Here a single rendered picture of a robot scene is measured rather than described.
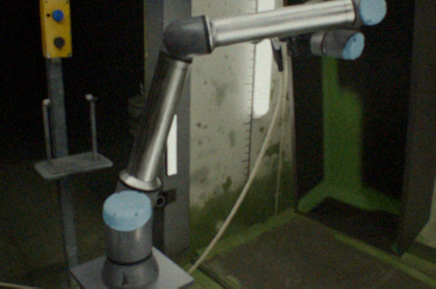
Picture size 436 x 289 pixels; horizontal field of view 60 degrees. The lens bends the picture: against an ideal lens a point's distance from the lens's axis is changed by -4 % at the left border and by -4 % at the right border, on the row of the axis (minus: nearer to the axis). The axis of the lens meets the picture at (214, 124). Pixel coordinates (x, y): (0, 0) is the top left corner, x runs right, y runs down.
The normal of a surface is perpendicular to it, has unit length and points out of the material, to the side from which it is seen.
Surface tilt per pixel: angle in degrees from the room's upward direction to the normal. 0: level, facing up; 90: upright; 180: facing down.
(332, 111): 102
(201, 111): 90
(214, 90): 90
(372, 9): 89
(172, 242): 90
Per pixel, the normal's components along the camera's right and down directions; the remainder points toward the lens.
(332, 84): -0.73, 0.35
